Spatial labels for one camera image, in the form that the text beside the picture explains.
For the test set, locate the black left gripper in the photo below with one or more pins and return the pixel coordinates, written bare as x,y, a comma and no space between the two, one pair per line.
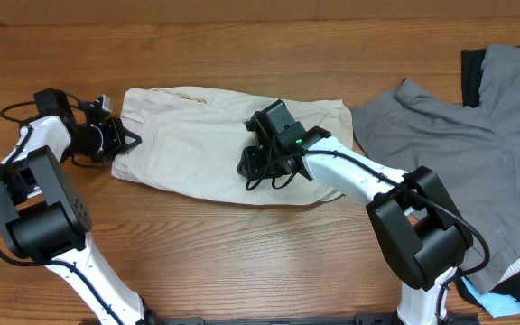
119,133

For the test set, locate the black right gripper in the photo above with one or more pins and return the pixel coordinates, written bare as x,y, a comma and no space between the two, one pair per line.
252,161

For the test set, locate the beige cotton shorts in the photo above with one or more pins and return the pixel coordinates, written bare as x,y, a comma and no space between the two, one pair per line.
192,140

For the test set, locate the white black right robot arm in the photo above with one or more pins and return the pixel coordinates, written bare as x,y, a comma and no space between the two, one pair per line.
422,236

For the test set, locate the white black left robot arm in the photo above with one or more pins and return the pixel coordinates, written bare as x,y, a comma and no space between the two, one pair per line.
43,219

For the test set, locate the grey shirt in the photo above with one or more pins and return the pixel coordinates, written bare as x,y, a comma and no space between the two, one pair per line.
474,150

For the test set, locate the black garment under shirt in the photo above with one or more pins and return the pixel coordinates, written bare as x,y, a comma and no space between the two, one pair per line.
471,77

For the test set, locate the light blue paper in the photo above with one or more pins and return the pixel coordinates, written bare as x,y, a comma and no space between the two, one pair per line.
495,304

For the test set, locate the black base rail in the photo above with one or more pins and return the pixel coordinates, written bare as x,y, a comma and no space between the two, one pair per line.
282,320

